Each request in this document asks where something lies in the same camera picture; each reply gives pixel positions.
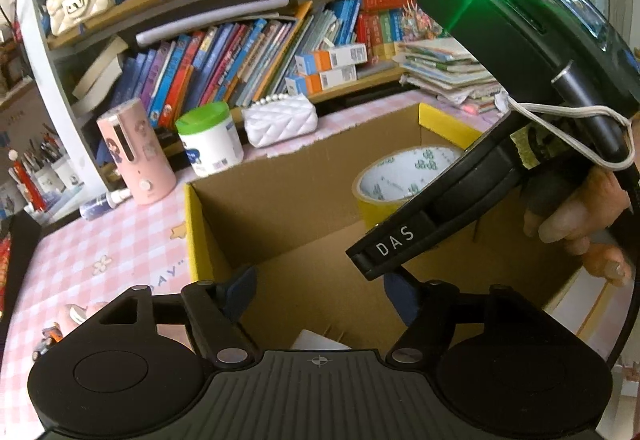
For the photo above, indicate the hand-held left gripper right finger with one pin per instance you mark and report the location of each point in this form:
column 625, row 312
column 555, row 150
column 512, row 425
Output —
column 402, row 297

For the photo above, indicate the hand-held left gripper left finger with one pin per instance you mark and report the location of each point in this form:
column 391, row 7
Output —
column 239, row 294

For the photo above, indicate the yellow cardboard box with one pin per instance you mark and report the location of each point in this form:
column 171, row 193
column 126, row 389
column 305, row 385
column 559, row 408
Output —
column 310, row 200

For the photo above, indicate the person's right hand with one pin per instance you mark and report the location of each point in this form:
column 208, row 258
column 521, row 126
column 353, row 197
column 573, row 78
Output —
column 580, row 215

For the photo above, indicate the stack of magazines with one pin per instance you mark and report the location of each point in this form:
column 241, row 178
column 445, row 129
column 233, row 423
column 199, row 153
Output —
column 450, row 73

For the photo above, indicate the yellow tape roll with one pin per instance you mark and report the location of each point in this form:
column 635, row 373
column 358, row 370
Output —
column 381, row 209

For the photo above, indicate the white card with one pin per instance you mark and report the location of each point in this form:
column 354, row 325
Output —
column 320, row 341

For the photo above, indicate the red thick books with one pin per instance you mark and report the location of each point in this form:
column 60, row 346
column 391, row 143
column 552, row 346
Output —
column 385, row 15

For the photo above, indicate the white jar green lid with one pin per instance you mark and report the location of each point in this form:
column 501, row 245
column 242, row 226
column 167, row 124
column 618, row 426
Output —
column 215, row 145

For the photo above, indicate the small spray bottle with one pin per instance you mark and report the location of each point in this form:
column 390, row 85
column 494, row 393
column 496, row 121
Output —
column 102, row 206

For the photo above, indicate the pink cylindrical device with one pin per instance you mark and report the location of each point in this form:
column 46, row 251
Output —
column 142, row 155

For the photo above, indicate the white quilted pearl purse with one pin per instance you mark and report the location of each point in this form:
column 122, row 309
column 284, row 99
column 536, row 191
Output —
column 280, row 120

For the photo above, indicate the orange blue carton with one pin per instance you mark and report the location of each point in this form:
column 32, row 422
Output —
column 322, row 81
column 332, row 58

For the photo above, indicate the white pen cups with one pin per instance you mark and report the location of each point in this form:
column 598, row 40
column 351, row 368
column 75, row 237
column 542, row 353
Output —
column 50, row 173

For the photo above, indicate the row of colourful books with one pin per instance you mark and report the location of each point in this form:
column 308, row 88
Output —
column 215, row 65

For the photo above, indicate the thick pale books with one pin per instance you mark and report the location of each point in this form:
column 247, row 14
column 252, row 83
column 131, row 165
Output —
column 100, row 70

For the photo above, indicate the white paper roll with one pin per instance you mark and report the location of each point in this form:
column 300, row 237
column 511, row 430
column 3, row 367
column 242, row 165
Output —
column 210, row 20

